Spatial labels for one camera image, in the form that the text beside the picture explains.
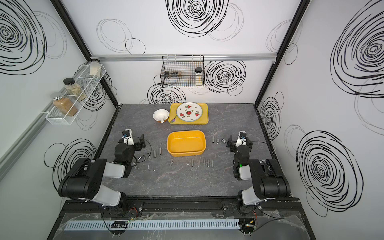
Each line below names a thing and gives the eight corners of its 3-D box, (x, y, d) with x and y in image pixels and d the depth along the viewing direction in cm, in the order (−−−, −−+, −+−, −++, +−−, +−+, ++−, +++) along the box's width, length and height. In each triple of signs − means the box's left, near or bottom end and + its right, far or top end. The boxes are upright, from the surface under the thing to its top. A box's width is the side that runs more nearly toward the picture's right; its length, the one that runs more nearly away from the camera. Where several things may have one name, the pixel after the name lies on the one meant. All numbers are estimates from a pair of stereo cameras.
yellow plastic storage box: (167, 158, 94) (165, 153, 88) (169, 135, 104) (168, 130, 99) (206, 158, 94) (206, 153, 88) (204, 135, 104) (205, 130, 99)
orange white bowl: (152, 126, 108) (151, 122, 105) (155, 112, 117) (154, 108, 113) (167, 126, 108) (166, 122, 105) (169, 112, 117) (168, 108, 113)
